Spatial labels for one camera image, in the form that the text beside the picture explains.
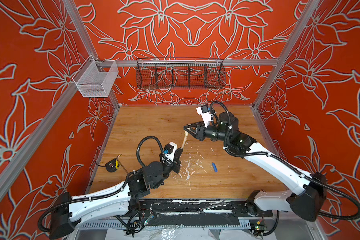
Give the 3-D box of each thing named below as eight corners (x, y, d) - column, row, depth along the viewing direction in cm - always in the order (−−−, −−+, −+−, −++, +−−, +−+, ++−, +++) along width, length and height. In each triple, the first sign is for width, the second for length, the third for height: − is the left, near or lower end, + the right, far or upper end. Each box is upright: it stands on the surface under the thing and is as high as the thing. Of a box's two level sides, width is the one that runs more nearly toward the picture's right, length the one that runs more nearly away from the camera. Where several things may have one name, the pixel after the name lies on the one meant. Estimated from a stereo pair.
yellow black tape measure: (109, 174, 87) (107, 172, 84) (106, 165, 90) (104, 163, 87) (120, 168, 89) (118, 166, 86) (117, 159, 93) (115, 157, 90)
